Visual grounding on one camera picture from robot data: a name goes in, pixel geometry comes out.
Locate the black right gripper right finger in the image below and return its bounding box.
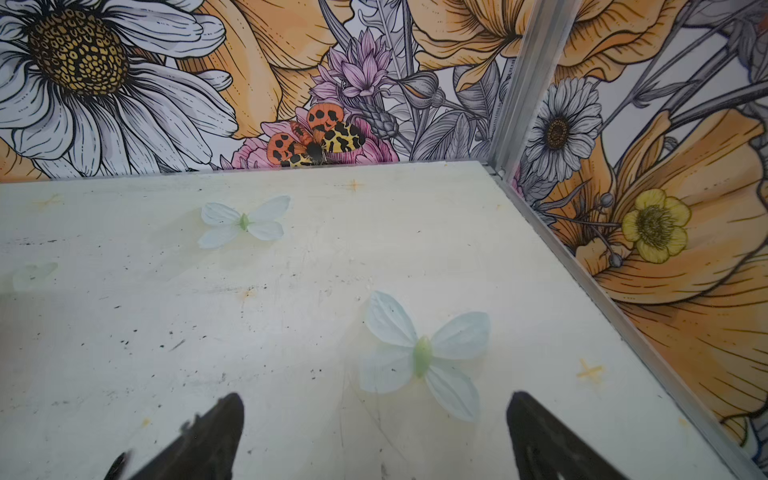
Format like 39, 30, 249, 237
506, 391, 626, 480

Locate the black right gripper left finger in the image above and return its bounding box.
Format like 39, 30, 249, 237
132, 393, 245, 480

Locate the aluminium corner post right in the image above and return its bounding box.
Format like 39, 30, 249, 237
489, 1, 581, 182

